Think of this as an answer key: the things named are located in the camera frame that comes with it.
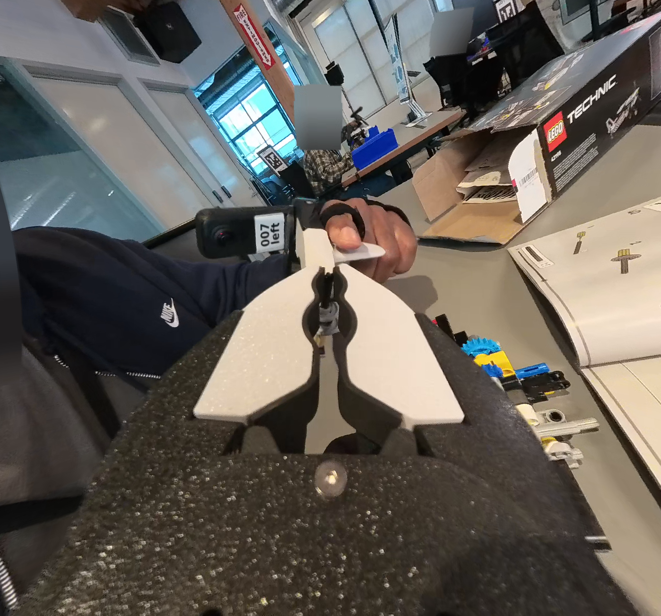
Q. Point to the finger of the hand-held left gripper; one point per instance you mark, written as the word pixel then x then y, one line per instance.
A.
pixel 316 249

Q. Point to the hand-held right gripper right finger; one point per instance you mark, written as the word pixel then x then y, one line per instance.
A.
pixel 397 368

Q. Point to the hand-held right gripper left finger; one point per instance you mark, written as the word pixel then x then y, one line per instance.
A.
pixel 258 363

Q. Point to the black lego axle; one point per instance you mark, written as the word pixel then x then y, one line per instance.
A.
pixel 327 290

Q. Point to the yellow lego axle connector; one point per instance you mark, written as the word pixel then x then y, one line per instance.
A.
pixel 319 342

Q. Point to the person's left forearm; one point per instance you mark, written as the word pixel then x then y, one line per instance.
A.
pixel 129 285

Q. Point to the partly built lego model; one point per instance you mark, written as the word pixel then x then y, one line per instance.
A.
pixel 495 363

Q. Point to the lego instruction booklet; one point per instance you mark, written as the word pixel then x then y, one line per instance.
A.
pixel 609 290

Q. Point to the black lego set box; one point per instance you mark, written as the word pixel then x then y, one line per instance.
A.
pixel 594 110

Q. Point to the person's left hand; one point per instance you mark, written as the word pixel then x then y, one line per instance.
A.
pixel 392 239

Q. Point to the blue plastic bin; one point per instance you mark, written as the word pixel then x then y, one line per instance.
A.
pixel 374 151

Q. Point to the red and white wall sign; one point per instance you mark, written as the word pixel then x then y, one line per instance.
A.
pixel 253 37

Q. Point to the black wall loudspeaker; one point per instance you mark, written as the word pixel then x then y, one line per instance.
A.
pixel 170 32

